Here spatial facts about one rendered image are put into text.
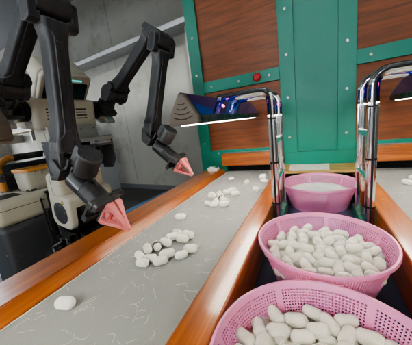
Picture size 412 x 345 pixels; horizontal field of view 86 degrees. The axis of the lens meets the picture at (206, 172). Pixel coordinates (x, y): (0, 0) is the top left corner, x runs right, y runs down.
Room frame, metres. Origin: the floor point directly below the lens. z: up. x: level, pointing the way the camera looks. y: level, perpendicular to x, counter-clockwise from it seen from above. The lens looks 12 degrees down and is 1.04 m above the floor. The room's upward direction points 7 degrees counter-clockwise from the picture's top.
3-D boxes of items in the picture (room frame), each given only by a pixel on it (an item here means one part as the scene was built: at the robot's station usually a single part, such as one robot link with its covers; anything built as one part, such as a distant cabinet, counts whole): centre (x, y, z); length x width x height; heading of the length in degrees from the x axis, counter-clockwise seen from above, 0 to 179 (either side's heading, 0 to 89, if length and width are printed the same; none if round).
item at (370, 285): (0.44, -0.23, 0.72); 0.27 x 0.27 x 0.10
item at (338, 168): (1.03, -0.53, 0.77); 0.33 x 0.15 x 0.01; 63
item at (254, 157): (1.22, -0.25, 0.83); 0.30 x 0.06 x 0.07; 63
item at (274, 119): (0.76, -0.17, 0.90); 0.20 x 0.19 x 0.45; 153
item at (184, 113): (0.80, -0.10, 1.08); 0.62 x 0.08 x 0.07; 153
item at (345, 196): (0.83, -0.43, 0.72); 0.27 x 0.27 x 0.10
